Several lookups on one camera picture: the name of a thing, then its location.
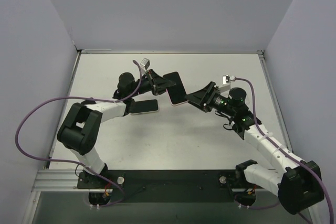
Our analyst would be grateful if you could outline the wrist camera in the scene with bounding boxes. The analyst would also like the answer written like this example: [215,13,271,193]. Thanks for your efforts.
[218,75,236,94]
[139,58,150,72]

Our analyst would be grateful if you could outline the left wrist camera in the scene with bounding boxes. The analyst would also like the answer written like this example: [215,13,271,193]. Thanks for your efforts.
[139,58,150,72]

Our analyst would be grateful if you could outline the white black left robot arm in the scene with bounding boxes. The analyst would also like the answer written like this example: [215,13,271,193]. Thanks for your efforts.
[57,69,176,188]

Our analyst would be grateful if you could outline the phone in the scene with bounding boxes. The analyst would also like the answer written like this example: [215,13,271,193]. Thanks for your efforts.
[163,72,187,106]
[130,99,159,115]

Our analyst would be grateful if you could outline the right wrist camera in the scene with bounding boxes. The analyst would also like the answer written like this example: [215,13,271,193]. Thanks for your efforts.
[218,75,236,94]

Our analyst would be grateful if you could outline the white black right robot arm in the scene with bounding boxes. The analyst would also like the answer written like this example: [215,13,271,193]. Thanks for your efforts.
[186,82,324,215]

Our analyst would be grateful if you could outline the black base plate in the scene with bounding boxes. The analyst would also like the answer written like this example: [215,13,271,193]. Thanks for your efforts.
[77,169,254,203]

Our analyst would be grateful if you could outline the aluminium front rail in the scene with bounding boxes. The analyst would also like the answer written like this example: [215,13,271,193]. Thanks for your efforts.
[32,169,89,192]

